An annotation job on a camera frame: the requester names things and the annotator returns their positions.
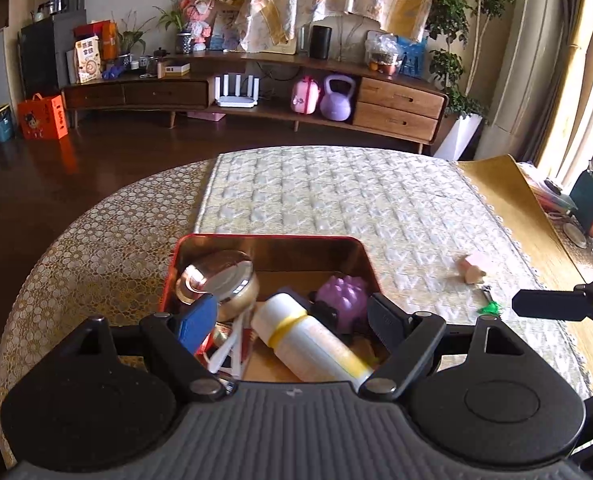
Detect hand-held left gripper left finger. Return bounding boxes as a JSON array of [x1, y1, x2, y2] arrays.
[[79, 292, 227, 403]]

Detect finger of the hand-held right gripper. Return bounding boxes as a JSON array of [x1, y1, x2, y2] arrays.
[[511, 289, 589, 321]]

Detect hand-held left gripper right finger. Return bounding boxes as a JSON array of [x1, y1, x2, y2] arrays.
[[359, 292, 524, 401]]

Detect white sunglasses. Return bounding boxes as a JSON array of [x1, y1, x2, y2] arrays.
[[206, 305, 257, 381]]

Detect purple toy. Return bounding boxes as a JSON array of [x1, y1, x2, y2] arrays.
[[306, 275, 369, 337]]

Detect round metal tin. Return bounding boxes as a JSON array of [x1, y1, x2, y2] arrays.
[[175, 251, 260, 322]]

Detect green keychain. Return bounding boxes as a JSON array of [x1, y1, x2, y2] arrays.
[[477, 285, 502, 317]]

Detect white bottle yellow band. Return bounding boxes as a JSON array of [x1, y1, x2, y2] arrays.
[[251, 292, 374, 393]]

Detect red metal tin box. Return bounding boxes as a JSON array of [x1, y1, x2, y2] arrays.
[[159, 234, 392, 396]]

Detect pink toy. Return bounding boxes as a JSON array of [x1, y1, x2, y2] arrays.
[[457, 253, 487, 284]]

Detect yellow table mat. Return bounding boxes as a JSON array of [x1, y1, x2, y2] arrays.
[[456, 155, 593, 391]]

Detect cream quilted table mat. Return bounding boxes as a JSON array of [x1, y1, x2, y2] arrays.
[[194, 146, 593, 401]]

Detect white planter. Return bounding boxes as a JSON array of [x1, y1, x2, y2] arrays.
[[432, 112, 484, 162]]

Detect wooden TV cabinet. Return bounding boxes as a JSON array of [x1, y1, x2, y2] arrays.
[[61, 52, 449, 156]]

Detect purple kettlebell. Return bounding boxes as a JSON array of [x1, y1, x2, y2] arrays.
[[319, 75, 358, 122]]

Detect white router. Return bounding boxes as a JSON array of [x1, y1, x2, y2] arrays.
[[214, 74, 261, 108]]

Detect pink toy case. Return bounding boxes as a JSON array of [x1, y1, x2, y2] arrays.
[[290, 76, 323, 114]]

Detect beige curtain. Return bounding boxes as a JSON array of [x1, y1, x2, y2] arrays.
[[476, 0, 593, 186]]

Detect white small box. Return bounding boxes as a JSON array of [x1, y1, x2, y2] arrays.
[[157, 60, 192, 78]]

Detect orange gift bag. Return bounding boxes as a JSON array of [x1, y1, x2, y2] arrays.
[[17, 93, 70, 141]]

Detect blue bag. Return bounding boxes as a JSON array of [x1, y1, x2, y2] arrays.
[[397, 36, 429, 79]]

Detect clear plastic bag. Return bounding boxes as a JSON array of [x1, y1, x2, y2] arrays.
[[365, 31, 406, 78]]

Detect blue trash bin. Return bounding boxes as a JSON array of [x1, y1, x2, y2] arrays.
[[0, 104, 16, 145]]

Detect plant in patterned vase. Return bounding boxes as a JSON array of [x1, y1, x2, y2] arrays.
[[154, 0, 194, 56]]

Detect black speaker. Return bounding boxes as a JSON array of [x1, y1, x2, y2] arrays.
[[309, 25, 333, 60]]

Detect printed snack box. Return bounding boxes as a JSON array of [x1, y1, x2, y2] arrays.
[[74, 37, 104, 83]]

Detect small potted plant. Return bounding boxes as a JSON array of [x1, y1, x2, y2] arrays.
[[116, 12, 154, 58]]

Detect tall green potted tree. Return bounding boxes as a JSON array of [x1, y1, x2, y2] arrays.
[[426, 0, 517, 118]]

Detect black fridge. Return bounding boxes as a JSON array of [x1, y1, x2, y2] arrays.
[[19, 10, 88, 101]]

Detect pink doll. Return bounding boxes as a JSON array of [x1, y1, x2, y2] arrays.
[[184, 0, 217, 53]]

